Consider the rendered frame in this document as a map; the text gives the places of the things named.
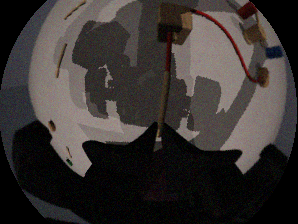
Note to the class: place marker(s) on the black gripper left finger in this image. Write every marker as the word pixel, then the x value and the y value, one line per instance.
pixel 133 158

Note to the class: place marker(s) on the light brown wooden block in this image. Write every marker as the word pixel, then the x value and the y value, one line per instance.
pixel 175 18

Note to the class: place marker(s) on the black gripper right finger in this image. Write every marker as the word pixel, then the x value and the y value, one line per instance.
pixel 184 161

